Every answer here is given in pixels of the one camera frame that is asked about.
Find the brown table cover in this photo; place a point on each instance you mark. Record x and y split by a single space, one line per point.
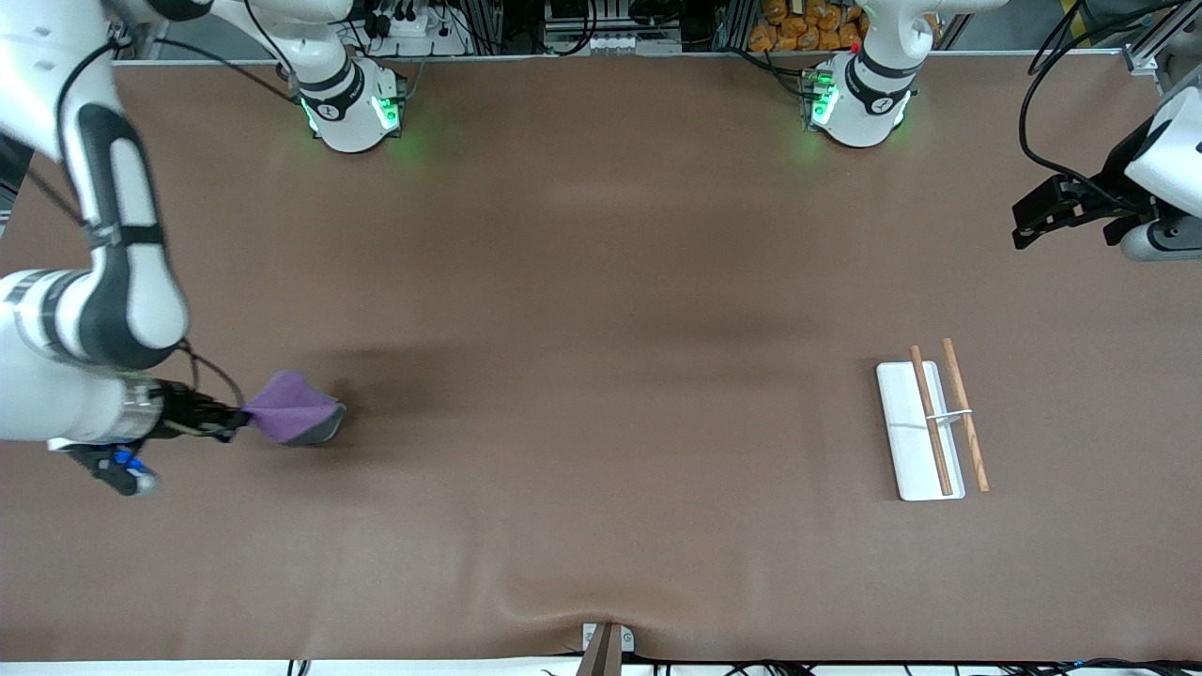
563 516

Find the aluminium frame post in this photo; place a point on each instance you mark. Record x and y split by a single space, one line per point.
1141 58

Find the grey metal camera bracket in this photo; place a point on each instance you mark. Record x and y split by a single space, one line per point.
603 652

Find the purple and grey towel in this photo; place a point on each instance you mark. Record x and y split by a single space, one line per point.
291 408

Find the orange snack pack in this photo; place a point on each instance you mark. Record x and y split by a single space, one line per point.
762 38
809 39
776 11
850 34

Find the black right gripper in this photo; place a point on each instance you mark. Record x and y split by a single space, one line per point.
178 414

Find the white power strip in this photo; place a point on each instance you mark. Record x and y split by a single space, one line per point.
413 28

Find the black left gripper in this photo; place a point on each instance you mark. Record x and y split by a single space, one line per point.
1115 176

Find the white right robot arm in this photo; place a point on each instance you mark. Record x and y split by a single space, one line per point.
122 310

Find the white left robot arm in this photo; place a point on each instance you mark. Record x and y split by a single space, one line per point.
859 117

